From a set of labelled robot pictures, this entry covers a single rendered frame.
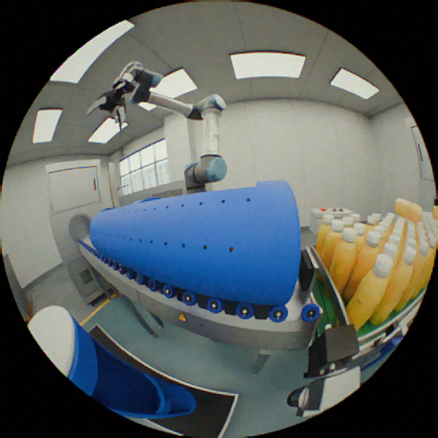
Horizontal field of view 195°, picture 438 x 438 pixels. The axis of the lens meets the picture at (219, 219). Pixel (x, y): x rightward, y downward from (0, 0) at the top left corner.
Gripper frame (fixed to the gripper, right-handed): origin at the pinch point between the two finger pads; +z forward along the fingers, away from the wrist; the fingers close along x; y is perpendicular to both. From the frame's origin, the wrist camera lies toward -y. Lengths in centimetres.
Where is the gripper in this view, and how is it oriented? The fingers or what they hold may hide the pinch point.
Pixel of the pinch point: (104, 122)
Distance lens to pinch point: 52.3
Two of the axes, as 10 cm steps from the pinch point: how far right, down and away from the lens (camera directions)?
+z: -0.5, 9.9, 0.9
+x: -2.7, 0.7, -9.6
